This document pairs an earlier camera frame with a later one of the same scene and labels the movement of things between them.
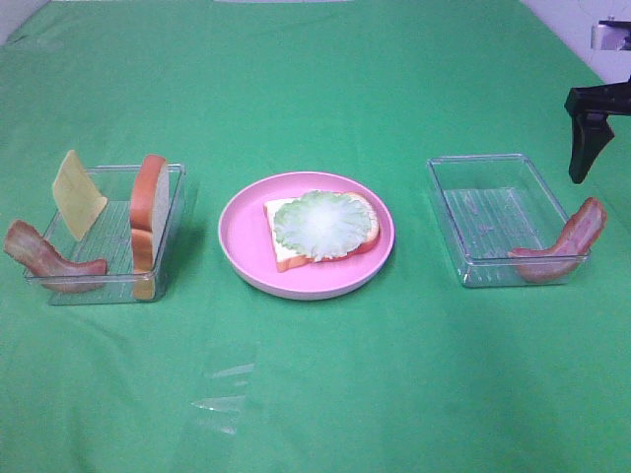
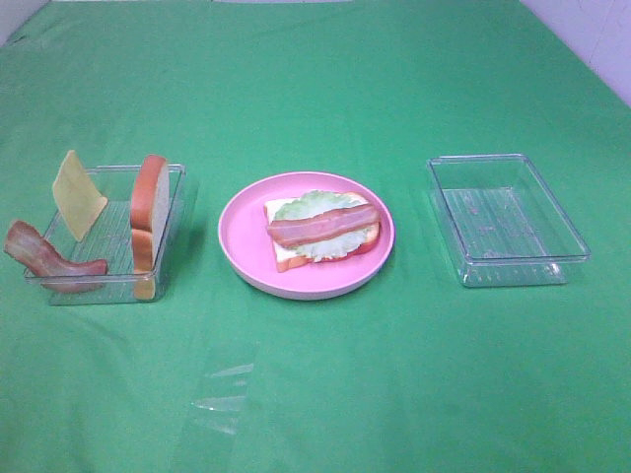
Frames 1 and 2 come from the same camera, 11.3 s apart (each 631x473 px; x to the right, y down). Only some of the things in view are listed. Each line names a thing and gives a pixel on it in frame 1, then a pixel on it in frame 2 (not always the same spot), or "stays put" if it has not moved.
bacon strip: [44, 263] stays put
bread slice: [287, 256] stays put
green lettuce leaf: [321, 225] stays put
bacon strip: [557, 263] -> [294, 232]
